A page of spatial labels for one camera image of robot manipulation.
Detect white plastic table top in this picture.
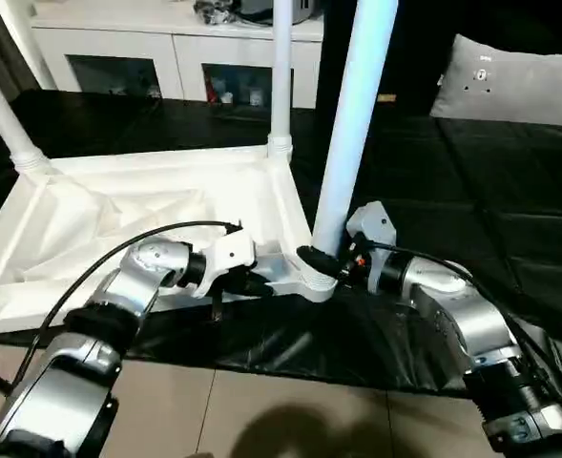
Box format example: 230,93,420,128
0,143,341,337

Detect white plastic table leg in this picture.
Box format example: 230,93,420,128
309,0,401,260
0,48,52,175
268,0,296,159

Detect black work mat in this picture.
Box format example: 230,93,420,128
0,88,562,394

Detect light grey pillow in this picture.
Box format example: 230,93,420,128
429,33,562,128

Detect white glass-door cabinet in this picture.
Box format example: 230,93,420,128
28,0,325,108

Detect grey round helmet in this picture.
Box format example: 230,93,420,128
239,0,322,26

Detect small clutter pile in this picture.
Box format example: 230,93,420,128
193,0,241,27

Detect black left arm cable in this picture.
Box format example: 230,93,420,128
10,220,243,402

